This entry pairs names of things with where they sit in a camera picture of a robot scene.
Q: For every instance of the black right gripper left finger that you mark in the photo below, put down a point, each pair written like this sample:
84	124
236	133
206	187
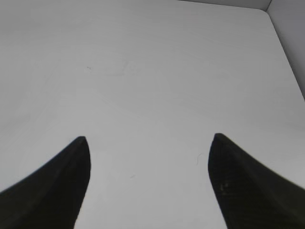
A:
51	197

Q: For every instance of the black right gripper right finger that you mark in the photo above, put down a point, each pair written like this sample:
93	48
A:
249	194

